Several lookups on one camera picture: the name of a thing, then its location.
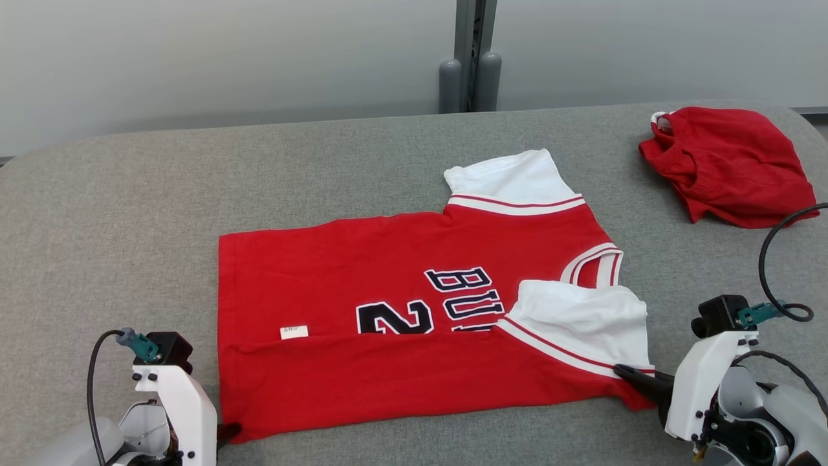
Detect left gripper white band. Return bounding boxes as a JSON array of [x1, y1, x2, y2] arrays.
[[133, 364, 242, 466]]

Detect right camera cable teal connector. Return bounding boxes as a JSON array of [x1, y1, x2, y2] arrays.
[[737, 203, 828, 328]]

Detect grey cylindrical post foot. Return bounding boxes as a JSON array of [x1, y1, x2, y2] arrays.
[[439, 60, 463, 114], [477, 52, 503, 112]]

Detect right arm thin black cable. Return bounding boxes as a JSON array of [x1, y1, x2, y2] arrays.
[[734, 349, 828, 421]]

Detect grey metal partition post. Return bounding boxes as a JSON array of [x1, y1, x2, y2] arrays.
[[453, 0, 499, 112]]

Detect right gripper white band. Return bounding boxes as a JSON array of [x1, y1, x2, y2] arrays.
[[613, 330, 759, 447]]

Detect red basketball jersey white sleeves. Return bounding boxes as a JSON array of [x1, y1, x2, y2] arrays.
[[218, 149, 655, 445]]

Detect red shorts white trim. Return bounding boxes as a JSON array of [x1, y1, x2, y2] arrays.
[[638, 107, 820, 229]]

